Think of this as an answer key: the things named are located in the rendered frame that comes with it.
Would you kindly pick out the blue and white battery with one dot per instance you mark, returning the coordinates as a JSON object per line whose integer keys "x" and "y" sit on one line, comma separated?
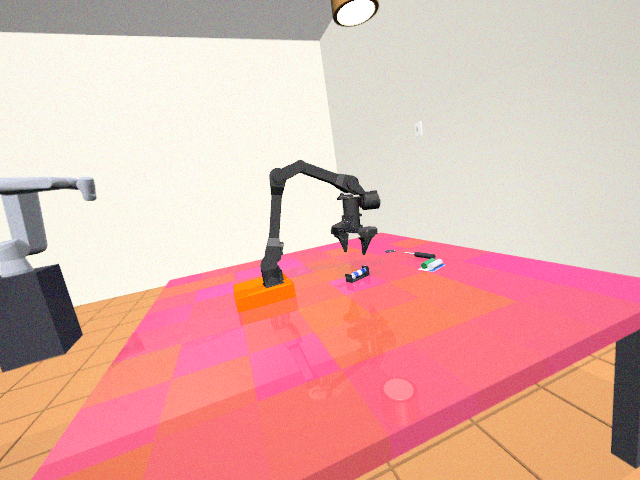
{"x": 359, "y": 272}

